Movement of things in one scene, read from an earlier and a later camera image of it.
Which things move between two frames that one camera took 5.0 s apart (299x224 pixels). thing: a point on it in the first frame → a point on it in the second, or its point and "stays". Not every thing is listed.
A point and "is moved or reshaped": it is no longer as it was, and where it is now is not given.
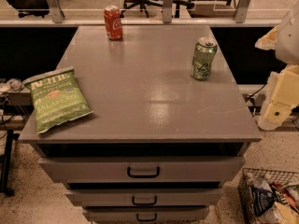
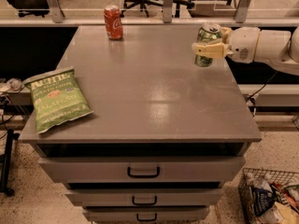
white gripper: [290, 42] → [244, 44]
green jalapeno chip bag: [57, 98] stays
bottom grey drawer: [147, 214] stays
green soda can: [204, 49] is moved or reshaped
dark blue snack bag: [262, 200] stays
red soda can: [113, 22] stays
